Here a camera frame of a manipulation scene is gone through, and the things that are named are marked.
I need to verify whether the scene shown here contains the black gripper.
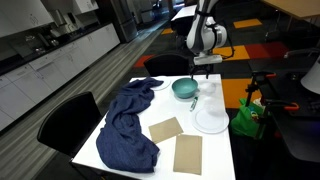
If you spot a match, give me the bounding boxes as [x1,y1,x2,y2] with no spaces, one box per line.
[190,63,214,80]

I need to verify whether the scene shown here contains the green bowl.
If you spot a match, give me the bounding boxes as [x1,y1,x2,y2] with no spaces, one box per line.
[171,77,200,100]

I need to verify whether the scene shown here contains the green marker pen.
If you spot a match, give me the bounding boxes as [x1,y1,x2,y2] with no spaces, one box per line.
[189,95,200,113]

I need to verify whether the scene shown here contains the black chair back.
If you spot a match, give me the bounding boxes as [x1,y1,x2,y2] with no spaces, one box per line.
[143,52,192,78]

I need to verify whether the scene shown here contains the black chair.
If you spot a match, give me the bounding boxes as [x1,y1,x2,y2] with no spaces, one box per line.
[143,52,192,78]
[36,91,104,158]

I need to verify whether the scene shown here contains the white plate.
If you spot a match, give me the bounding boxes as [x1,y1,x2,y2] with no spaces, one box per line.
[150,77,172,92]

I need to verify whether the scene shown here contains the black stand with orange clamps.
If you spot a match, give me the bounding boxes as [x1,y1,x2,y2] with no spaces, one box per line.
[244,69,301,141]

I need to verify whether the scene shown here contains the white table with dark base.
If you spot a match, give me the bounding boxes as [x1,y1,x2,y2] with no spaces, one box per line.
[170,4,198,38]

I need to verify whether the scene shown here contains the green bag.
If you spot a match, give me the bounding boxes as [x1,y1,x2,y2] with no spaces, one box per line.
[229,97,266,140]

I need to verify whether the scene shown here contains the light beige coaster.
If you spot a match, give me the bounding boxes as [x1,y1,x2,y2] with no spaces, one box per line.
[172,133,204,176]

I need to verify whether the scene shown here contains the tall grey refrigerator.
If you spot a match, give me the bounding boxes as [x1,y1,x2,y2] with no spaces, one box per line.
[109,0,139,44]

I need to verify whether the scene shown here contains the blue towel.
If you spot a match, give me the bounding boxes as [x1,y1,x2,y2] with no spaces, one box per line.
[95,76,165,174]

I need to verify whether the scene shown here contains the grey office chair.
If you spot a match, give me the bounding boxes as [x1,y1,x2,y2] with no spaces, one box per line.
[283,46,320,60]

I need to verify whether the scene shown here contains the black desk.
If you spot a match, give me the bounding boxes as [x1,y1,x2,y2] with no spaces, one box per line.
[263,71,320,164]

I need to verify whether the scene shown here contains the light wooden table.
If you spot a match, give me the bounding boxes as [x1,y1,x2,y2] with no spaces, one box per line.
[260,0,320,20]

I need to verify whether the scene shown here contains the grey countertop appliance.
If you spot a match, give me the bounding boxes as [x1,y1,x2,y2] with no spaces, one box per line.
[49,9,81,34]

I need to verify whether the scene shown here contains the white kitchen cabinets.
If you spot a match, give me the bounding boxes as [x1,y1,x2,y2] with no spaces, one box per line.
[0,22,122,132]

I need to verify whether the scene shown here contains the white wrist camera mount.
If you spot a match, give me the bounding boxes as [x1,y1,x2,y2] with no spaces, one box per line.
[193,54,223,66]

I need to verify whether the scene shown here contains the small white wall cabinet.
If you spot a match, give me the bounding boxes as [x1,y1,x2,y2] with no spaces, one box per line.
[71,0,100,16]

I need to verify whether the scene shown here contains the large white wall cabinet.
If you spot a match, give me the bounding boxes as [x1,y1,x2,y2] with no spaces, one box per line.
[0,0,55,38]

